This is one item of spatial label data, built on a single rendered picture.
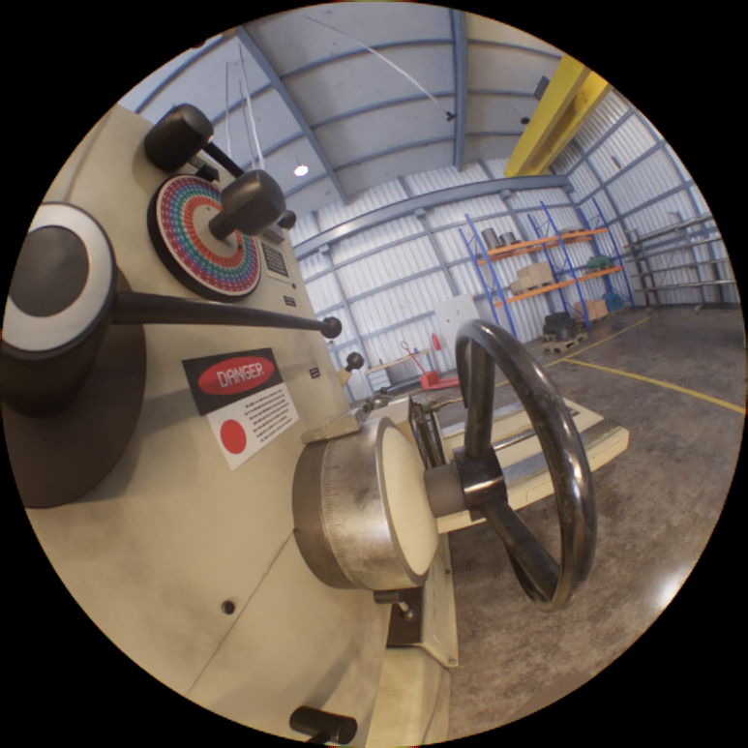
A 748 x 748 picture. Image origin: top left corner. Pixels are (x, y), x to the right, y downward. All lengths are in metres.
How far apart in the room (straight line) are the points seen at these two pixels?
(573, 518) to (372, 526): 0.15
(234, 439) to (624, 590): 1.73
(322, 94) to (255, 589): 7.36
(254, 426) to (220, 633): 0.18
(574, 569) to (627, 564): 1.61
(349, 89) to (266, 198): 7.17
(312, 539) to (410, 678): 0.75
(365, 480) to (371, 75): 7.45
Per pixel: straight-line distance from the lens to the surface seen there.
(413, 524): 0.24
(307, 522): 0.25
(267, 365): 0.28
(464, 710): 1.50
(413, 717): 0.92
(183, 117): 0.31
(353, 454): 0.24
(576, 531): 0.16
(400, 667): 0.95
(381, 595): 0.42
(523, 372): 0.15
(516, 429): 1.65
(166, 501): 0.17
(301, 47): 6.94
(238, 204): 0.25
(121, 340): 0.16
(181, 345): 0.21
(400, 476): 0.24
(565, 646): 1.54
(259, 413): 0.24
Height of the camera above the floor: 1.49
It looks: 6 degrees down
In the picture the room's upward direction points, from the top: 20 degrees counter-clockwise
